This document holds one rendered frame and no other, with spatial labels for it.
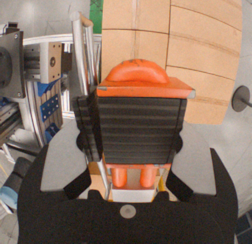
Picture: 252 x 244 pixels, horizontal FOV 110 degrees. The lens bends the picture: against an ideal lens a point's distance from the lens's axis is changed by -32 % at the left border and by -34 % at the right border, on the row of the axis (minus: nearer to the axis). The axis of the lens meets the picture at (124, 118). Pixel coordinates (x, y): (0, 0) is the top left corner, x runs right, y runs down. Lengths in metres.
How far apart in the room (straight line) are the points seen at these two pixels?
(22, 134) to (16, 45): 0.45
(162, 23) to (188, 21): 0.17
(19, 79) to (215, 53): 1.05
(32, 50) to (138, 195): 0.47
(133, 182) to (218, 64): 0.95
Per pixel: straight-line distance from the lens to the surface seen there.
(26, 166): 0.69
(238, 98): 2.03
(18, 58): 0.46
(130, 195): 0.20
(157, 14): 0.86
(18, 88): 0.48
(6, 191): 0.66
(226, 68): 1.07
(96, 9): 1.47
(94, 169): 0.74
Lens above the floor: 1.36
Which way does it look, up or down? 61 degrees down
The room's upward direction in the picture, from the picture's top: 175 degrees counter-clockwise
